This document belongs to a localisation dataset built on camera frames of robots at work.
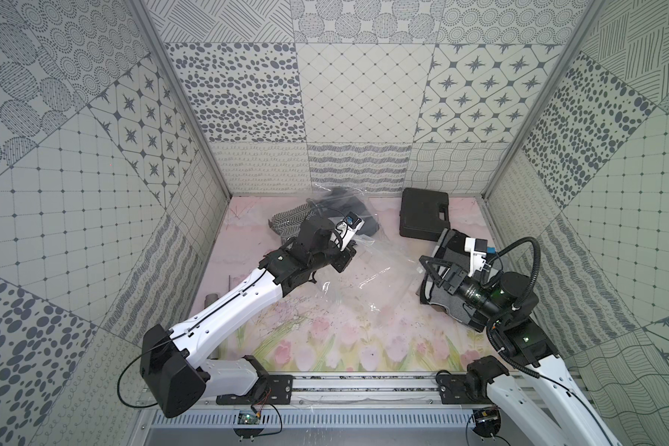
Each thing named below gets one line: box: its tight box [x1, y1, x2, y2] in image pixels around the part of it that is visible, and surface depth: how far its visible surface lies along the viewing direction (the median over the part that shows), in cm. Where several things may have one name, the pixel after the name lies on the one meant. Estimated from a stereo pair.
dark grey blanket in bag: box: [318, 186, 381, 237], surface depth 116 cm
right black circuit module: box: [472, 406, 501, 438], surface depth 73 cm
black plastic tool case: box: [399, 187, 451, 243], surface depth 113 cm
